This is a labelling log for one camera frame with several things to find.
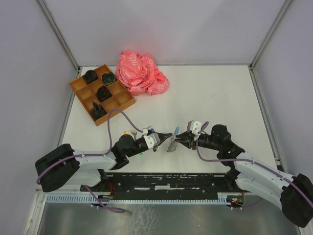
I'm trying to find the key with yellow tag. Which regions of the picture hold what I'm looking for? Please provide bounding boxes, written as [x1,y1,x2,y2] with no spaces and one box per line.
[123,130,137,140]

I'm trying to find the black rolled item centre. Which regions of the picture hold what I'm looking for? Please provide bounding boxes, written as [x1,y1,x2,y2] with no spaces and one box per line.
[96,86,112,102]

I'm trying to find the crumpled pink plastic bag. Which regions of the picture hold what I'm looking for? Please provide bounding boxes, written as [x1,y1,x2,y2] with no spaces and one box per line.
[115,50,169,96]

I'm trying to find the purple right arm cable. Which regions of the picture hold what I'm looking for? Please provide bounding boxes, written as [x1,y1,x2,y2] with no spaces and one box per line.
[195,121,310,209]

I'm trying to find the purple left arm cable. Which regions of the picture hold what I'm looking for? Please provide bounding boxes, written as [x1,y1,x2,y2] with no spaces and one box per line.
[36,109,150,213]

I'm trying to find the black metal base rail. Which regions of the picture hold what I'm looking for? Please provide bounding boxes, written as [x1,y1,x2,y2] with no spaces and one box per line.
[89,172,242,200]

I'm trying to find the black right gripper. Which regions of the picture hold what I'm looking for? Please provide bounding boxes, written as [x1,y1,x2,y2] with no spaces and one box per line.
[174,130,221,151]

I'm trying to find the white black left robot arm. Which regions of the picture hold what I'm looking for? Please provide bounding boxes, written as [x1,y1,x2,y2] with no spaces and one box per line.
[35,130,171,192]

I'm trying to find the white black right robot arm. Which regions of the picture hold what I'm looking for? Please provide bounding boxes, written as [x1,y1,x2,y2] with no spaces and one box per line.
[175,121,313,228]

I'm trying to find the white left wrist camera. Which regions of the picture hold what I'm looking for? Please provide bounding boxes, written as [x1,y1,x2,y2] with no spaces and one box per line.
[143,129,161,149]

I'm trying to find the black yellow rolled item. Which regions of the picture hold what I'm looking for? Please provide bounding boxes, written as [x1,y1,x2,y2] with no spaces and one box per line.
[101,71,116,86]

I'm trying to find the black rolled item top left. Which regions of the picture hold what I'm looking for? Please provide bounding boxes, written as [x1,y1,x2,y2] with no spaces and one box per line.
[82,70,98,84]

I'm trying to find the white slotted cable duct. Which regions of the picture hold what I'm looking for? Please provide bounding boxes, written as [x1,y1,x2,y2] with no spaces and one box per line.
[45,192,245,204]

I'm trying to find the aluminium frame post right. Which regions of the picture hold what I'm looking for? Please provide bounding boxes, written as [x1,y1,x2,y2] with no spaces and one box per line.
[249,0,294,68]

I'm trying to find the aluminium frame post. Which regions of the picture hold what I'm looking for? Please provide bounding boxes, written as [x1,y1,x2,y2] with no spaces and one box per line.
[249,0,294,68]
[35,0,80,71]

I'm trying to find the brown wooden compartment tray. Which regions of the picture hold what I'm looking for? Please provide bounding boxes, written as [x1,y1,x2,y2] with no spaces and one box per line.
[69,65,135,126]

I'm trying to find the aluminium frame post left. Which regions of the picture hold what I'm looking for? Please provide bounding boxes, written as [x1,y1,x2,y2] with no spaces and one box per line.
[35,0,80,71]

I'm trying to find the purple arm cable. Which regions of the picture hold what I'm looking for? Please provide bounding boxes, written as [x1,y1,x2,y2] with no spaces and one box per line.
[195,121,310,209]
[36,109,150,213]

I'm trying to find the aluminium front frame rail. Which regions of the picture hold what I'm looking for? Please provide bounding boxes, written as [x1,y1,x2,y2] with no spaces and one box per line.
[35,187,82,194]

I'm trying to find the key with blue tag upper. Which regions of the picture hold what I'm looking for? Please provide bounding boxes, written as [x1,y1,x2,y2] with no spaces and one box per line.
[142,126,154,133]

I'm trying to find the black rolled item lower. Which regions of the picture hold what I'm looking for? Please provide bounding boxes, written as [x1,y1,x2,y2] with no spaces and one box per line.
[91,101,107,120]

